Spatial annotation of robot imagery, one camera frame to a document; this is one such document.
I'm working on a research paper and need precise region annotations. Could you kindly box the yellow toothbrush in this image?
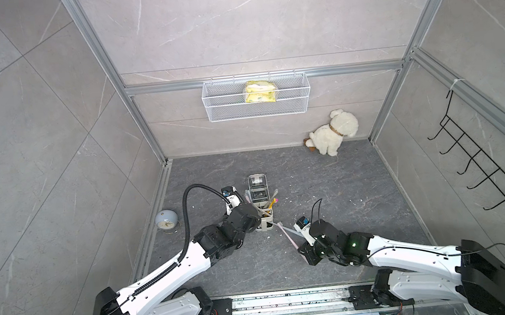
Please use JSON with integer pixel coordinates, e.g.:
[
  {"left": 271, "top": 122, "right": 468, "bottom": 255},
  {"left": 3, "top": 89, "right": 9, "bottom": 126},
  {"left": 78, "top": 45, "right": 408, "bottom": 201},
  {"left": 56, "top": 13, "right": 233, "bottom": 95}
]
[{"left": 268, "top": 198, "right": 278, "bottom": 209}]

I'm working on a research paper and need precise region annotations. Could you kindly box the white plush dog toy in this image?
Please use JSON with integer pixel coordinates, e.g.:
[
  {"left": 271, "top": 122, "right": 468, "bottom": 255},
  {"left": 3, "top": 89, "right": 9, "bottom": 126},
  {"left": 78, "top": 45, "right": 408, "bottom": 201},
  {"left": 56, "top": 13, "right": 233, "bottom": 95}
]
[{"left": 304, "top": 109, "right": 359, "bottom": 157}]

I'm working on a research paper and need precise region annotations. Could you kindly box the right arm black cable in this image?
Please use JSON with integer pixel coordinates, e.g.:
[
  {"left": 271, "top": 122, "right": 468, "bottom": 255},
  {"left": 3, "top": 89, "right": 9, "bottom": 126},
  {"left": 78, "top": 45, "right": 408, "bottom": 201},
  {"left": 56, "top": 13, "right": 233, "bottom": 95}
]
[{"left": 307, "top": 180, "right": 505, "bottom": 293}]

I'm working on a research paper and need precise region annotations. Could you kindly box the aluminium mounting rail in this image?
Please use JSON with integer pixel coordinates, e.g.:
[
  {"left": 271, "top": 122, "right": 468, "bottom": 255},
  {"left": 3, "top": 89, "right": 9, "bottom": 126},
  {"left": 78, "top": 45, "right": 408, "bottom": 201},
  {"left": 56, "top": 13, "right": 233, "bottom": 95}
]
[{"left": 134, "top": 271, "right": 482, "bottom": 315}]

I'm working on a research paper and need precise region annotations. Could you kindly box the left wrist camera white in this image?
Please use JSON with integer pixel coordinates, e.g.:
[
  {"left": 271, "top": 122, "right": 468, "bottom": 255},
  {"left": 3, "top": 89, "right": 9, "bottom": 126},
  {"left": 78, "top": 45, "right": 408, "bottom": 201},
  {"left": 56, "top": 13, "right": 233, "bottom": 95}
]
[{"left": 222, "top": 185, "right": 243, "bottom": 215}]

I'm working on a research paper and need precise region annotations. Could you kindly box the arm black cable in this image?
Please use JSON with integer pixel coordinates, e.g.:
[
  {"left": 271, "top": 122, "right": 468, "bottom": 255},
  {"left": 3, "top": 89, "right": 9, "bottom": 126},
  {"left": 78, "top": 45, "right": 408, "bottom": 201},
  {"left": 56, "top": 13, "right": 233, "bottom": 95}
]
[
  {"left": 163, "top": 180, "right": 238, "bottom": 266},
  {"left": 307, "top": 180, "right": 505, "bottom": 293}
]

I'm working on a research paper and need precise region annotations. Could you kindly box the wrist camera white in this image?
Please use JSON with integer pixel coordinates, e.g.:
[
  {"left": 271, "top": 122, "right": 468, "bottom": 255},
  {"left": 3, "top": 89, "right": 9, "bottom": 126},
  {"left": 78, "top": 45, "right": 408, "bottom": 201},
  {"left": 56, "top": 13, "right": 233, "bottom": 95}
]
[
  {"left": 293, "top": 216, "right": 315, "bottom": 246},
  {"left": 222, "top": 185, "right": 243, "bottom": 215}
]

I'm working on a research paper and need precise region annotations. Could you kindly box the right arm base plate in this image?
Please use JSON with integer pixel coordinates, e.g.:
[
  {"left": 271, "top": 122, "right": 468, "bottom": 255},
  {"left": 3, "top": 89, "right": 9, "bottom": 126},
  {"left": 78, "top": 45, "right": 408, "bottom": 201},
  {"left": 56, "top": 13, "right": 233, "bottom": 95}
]
[{"left": 348, "top": 284, "right": 415, "bottom": 310}]

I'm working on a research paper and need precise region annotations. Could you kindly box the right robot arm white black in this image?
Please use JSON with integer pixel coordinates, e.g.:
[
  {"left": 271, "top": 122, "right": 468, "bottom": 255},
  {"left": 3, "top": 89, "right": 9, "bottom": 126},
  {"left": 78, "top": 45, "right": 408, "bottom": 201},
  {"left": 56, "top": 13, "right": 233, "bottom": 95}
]
[{"left": 294, "top": 217, "right": 505, "bottom": 315}]

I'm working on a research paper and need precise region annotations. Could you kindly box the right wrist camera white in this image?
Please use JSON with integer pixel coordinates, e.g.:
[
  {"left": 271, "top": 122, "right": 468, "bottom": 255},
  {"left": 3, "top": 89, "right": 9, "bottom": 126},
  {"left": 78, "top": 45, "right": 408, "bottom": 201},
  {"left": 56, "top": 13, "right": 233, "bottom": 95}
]
[{"left": 293, "top": 216, "right": 315, "bottom": 246}]

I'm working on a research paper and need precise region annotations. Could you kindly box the cream toothbrush holder organizer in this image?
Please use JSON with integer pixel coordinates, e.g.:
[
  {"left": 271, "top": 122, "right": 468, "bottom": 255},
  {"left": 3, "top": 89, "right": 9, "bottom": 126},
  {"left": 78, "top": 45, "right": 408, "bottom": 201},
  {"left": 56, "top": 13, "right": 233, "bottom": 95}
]
[{"left": 247, "top": 173, "right": 275, "bottom": 232}]

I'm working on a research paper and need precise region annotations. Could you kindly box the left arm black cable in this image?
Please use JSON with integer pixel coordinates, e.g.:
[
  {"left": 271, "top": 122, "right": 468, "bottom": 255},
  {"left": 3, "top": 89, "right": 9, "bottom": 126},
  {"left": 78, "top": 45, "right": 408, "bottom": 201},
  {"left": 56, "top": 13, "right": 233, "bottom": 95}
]
[{"left": 163, "top": 180, "right": 238, "bottom": 266}]

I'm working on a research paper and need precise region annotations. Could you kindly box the pale blue toothbrush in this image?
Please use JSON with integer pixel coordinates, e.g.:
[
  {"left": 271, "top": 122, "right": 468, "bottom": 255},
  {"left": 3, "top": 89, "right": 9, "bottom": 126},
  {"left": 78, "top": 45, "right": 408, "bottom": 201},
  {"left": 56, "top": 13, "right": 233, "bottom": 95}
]
[{"left": 281, "top": 226, "right": 303, "bottom": 237}]

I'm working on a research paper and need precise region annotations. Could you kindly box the pink toothbrush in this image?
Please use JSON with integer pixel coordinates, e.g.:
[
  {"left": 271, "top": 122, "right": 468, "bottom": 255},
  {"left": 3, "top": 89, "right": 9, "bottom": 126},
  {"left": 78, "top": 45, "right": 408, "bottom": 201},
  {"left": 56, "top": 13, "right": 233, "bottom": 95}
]
[{"left": 275, "top": 222, "right": 299, "bottom": 250}]

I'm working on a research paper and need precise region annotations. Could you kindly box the black wire hook rack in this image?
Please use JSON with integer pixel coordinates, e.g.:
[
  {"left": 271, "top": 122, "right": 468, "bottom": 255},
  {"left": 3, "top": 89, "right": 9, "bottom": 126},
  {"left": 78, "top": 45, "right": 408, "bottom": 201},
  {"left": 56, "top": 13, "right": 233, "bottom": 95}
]
[{"left": 427, "top": 90, "right": 505, "bottom": 211}]

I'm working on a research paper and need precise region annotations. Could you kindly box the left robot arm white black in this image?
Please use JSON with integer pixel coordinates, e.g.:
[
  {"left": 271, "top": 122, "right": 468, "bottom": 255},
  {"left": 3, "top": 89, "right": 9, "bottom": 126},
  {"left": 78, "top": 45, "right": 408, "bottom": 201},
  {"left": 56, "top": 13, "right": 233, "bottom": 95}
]
[{"left": 92, "top": 203, "right": 261, "bottom": 315}]

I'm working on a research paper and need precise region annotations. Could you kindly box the white wire mesh basket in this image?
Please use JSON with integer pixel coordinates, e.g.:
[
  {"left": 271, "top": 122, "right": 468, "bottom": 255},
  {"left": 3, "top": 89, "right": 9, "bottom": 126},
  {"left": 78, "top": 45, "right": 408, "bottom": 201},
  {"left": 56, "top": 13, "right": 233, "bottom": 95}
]
[{"left": 201, "top": 73, "right": 311, "bottom": 123}]

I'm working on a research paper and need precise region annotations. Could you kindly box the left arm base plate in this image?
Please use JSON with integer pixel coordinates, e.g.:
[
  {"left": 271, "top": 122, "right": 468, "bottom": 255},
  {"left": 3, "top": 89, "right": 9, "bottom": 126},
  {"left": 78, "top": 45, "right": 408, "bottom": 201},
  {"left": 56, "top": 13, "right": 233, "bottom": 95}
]
[{"left": 169, "top": 297, "right": 235, "bottom": 315}]

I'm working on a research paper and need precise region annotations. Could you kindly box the yellow wipes packet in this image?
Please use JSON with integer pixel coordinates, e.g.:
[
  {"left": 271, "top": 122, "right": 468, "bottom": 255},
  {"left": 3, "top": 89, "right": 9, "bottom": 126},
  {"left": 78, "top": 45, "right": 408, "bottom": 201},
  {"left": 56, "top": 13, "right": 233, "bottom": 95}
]
[{"left": 243, "top": 80, "right": 278, "bottom": 104}]

